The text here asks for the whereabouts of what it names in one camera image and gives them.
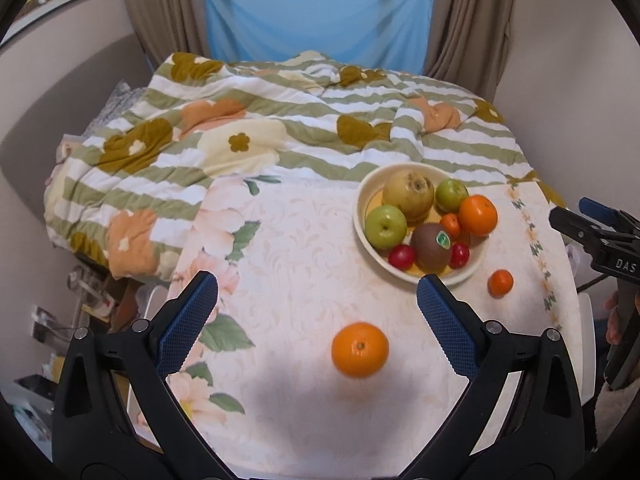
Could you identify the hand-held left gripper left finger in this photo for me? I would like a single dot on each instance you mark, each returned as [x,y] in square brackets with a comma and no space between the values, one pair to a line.
[185,325]

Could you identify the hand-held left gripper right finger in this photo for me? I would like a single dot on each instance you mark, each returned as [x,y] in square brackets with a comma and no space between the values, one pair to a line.
[447,327]

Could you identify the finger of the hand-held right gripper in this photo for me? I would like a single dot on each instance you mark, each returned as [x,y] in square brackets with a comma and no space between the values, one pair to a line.
[600,208]
[577,227]

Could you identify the red plum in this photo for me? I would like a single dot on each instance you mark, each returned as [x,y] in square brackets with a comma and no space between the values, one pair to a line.
[460,255]
[401,257]

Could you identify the brown kiwi with green sticker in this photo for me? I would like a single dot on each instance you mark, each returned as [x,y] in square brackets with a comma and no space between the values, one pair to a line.
[429,252]

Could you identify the large orange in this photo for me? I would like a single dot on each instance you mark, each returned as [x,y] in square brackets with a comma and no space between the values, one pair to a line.
[360,350]

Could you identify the medium orange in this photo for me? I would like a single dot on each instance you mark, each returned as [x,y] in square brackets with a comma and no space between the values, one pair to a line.
[478,215]

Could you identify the small orange mandarin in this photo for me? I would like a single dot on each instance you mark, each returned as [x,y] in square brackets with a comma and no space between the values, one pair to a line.
[500,282]
[450,224]

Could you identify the large green apple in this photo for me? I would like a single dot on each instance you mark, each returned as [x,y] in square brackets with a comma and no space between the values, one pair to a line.
[385,227]

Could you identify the cream bowl with yellow inside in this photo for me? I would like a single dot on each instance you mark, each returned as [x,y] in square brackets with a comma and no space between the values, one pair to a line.
[362,210]

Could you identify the person's right hand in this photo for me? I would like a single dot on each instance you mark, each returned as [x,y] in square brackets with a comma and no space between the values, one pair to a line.
[612,320]

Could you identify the white table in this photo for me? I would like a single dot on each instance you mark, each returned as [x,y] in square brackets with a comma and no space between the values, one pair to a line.
[586,345]

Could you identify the white floral cloth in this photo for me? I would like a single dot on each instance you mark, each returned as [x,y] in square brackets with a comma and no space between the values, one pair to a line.
[300,270]

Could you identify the small green apple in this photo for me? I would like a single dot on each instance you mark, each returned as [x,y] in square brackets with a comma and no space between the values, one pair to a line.
[451,196]

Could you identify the yellow-brown pear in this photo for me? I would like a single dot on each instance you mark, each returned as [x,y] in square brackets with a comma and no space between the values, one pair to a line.
[409,192]

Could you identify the green striped floral blanket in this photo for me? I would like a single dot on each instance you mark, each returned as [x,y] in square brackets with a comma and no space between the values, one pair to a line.
[200,160]

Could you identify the beige curtain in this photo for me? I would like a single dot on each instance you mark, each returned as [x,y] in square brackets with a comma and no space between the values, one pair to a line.
[160,5]
[472,20]

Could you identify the grey patterned pillow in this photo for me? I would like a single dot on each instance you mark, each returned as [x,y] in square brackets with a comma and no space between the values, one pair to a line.
[117,102]

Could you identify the grey upholstered headboard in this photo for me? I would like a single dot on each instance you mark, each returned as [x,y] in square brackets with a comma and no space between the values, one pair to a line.
[60,95]

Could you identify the light blue cloth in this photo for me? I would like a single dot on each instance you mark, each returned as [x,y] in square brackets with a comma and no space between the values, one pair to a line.
[317,15]

